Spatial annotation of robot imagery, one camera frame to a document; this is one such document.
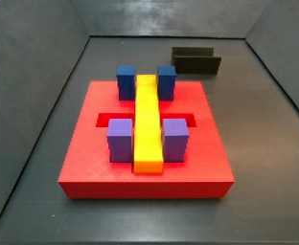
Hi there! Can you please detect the left purple block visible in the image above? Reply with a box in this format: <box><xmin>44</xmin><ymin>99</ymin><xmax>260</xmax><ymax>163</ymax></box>
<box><xmin>105</xmin><ymin>119</ymin><xmax>133</xmax><ymax>163</ymax></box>

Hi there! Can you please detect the right dark blue block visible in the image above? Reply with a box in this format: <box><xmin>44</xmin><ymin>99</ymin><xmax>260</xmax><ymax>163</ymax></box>
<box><xmin>157</xmin><ymin>66</ymin><xmax>176</xmax><ymax>100</ymax></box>

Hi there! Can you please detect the yellow long bar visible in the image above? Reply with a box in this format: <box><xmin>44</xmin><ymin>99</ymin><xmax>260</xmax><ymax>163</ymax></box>
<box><xmin>135</xmin><ymin>75</ymin><xmax>164</xmax><ymax>174</ymax></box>

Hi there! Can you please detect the dark blue block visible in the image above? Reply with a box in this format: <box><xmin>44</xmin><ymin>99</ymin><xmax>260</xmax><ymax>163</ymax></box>
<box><xmin>157</xmin><ymin>66</ymin><xmax>176</xmax><ymax>100</ymax></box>
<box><xmin>116</xmin><ymin>65</ymin><xmax>135</xmax><ymax>100</ymax></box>

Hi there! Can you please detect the black fixture bracket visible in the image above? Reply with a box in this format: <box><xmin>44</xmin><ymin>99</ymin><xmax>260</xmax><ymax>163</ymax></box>
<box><xmin>171</xmin><ymin>47</ymin><xmax>222</xmax><ymax>75</ymax></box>

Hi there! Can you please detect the red base board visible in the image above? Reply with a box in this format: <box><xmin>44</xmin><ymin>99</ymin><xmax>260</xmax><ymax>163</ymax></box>
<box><xmin>58</xmin><ymin>81</ymin><xmax>234</xmax><ymax>199</ymax></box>

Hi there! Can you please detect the right purple block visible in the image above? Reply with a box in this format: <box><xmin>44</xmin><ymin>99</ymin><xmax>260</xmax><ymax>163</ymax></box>
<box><xmin>163</xmin><ymin>119</ymin><xmax>189</xmax><ymax>163</ymax></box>

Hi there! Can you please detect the left dark blue block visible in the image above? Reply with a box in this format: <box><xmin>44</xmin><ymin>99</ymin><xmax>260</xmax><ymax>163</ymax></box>
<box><xmin>116</xmin><ymin>65</ymin><xmax>135</xmax><ymax>100</ymax></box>

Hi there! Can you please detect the purple block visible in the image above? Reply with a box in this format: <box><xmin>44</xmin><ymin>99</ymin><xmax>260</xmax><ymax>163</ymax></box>
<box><xmin>163</xmin><ymin>119</ymin><xmax>189</xmax><ymax>163</ymax></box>
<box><xmin>105</xmin><ymin>119</ymin><xmax>133</xmax><ymax>163</ymax></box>

